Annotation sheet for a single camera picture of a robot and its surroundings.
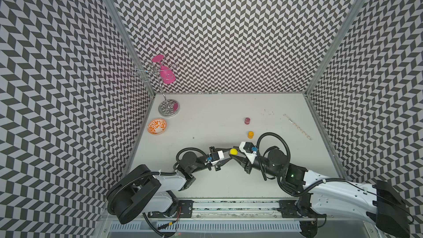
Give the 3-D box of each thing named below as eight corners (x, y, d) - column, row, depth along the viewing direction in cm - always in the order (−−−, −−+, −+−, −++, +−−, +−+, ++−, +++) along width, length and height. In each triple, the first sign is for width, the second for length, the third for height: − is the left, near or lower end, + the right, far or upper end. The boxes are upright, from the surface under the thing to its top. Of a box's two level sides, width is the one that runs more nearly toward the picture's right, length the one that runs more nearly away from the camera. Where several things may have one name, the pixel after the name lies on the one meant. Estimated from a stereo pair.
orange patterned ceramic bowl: (147, 134, 98) (145, 131, 95) (151, 121, 104) (150, 118, 102) (164, 134, 98) (163, 131, 95) (168, 121, 104) (166, 118, 102)
